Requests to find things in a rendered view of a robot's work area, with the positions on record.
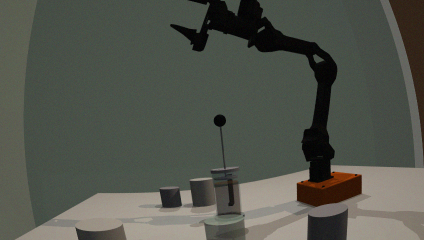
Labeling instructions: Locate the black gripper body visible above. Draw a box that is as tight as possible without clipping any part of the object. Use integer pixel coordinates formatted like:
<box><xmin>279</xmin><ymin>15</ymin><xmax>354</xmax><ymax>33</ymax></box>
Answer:
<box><xmin>192</xmin><ymin>0</ymin><xmax>238</xmax><ymax>52</ymax></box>

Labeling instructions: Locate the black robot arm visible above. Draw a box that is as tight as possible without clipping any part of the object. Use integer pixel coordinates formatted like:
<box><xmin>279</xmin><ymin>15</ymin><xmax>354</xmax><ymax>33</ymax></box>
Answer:
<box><xmin>207</xmin><ymin>0</ymin><xmax>338</xmax><ymax>183</ymax></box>

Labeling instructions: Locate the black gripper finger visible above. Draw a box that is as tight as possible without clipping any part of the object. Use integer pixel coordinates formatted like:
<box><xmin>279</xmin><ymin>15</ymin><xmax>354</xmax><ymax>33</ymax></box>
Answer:
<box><xmin>188</xmin><ymin>0</ymin><xmax>208</xmax><ymax>5</ymax></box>
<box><xmin>170</xmin><ymin>24</ymin><xmax>197</xmax><ymax>45</ymax></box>

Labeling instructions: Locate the glass french press with black knob plunger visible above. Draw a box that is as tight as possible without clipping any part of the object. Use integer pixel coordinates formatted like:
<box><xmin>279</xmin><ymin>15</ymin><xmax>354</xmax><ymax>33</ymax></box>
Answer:
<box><xmin>210</xmin><ymin>114</ymin><xmax>245</xmax><ymax>217</ymax></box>

